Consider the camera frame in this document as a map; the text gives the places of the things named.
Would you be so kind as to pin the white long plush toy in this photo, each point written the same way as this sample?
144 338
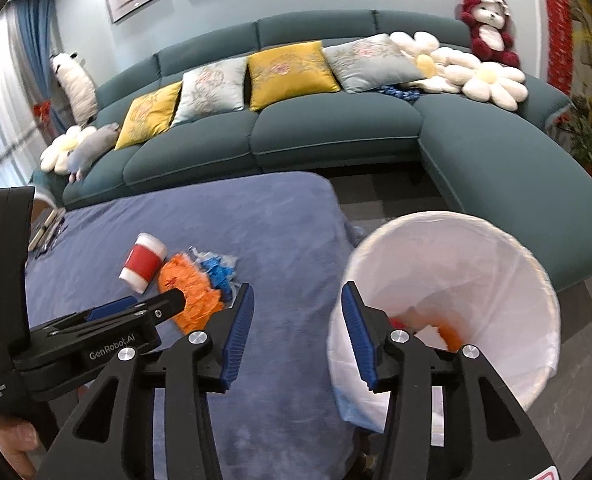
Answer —
78 90

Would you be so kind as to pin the grey plush toy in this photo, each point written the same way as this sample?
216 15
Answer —
93 147

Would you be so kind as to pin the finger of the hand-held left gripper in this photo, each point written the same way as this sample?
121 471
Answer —
113 307
166 302

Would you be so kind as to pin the teal sofa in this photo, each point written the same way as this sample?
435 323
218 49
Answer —
336 135

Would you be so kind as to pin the orange plastic bag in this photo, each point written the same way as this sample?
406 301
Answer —
191 285

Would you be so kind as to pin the grey embroidered pillow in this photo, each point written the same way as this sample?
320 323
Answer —
370 62

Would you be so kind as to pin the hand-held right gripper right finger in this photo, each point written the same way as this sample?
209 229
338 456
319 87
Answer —
358 335

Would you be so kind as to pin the blue and white plastic bag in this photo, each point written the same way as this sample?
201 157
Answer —
218 272

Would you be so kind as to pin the red wall decoration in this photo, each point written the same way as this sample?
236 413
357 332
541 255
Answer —
558 35

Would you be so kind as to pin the yellow embroidered pillow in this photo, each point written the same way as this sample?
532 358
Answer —
146 117
291 75

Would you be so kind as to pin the person's left hand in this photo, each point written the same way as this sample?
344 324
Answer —
16 440

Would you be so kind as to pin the blue patterned cloth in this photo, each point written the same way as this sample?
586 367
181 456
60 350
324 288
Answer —
398 93

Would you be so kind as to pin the red teddy bear plush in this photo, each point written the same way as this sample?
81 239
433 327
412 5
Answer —
490 40

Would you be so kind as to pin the potted plant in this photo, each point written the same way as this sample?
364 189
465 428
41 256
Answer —
590 145

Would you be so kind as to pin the red box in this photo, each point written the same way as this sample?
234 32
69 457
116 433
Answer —
400 321

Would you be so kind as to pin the pale blue embroidered pillow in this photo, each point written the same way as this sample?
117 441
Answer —
208 92

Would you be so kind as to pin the trash bin with white liner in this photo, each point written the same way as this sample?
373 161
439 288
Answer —
475 270

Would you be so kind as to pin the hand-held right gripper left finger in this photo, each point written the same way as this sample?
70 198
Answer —
236 330

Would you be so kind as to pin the red paper cup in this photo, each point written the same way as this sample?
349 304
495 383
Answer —
143 262

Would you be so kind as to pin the white sheer curtain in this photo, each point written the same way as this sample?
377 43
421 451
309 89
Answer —
1 110

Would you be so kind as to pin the white flower cushion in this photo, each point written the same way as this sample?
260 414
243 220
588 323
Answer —
56 155
493 85
405 42
455 72

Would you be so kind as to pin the blue curtain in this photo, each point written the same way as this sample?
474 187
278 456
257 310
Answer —
33 40

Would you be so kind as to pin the red curtain bow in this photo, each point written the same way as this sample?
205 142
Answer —
42 110

